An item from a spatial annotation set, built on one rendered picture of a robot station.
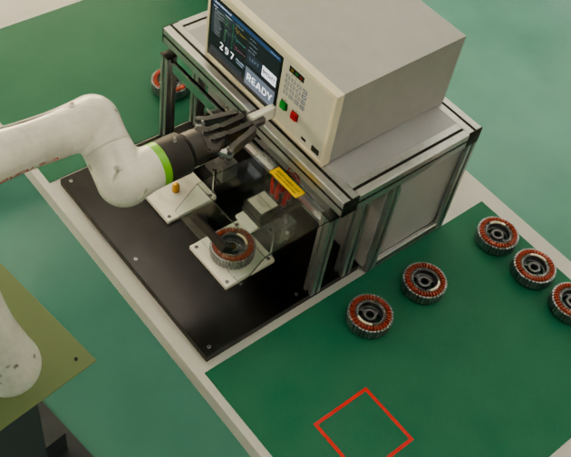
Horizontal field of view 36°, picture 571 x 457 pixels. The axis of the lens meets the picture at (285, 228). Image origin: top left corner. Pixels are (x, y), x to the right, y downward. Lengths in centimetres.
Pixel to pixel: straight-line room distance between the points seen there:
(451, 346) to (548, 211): 155
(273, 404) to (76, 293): 122
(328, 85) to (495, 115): 219
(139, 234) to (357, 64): 71
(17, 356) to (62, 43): 127
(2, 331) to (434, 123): 108
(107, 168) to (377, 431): 82
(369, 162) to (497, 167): 179
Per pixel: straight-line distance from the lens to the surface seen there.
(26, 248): 319
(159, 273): 215
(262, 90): 201
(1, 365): 173
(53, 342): 207
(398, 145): 203
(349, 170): 195
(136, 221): 224
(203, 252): 217
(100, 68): 267
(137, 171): 173
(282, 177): 197
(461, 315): 224
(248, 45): 199
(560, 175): 381
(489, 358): 219
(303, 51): 190
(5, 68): 269
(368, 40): 196
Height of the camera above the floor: 250
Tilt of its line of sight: 50 degrees down
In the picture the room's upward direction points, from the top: 11 degrees clockwise
